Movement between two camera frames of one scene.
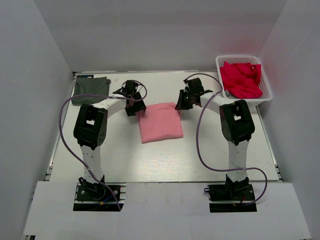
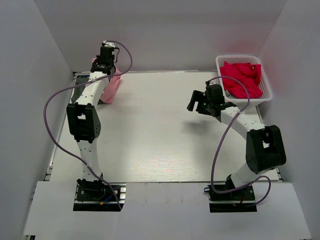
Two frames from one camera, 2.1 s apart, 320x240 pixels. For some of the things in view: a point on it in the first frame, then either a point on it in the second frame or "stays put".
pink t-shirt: (160, 122) → (112, 86)
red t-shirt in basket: (241, 80) stays put
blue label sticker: (85, 76) stays put
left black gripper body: (134, 106) → (98, 57)
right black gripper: (181, 105) → (198, 96)
